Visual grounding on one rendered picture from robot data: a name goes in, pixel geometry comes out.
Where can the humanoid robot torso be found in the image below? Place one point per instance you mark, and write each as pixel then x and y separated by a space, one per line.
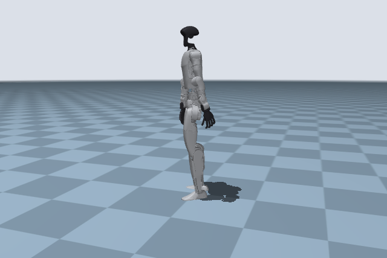
pixel 188 75

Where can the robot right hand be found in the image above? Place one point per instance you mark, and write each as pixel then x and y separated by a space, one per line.
pixel 181 117

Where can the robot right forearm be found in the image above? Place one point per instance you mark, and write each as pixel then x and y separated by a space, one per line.
pixel 184 95

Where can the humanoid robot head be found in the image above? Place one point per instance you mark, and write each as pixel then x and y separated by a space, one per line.
pixel 189 32

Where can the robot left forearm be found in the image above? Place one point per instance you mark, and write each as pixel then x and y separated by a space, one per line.
pixel 201 93

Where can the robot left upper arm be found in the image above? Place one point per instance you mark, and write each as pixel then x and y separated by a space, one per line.
pixel 195 58

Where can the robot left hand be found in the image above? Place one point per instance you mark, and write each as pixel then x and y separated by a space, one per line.
pixel 208 117

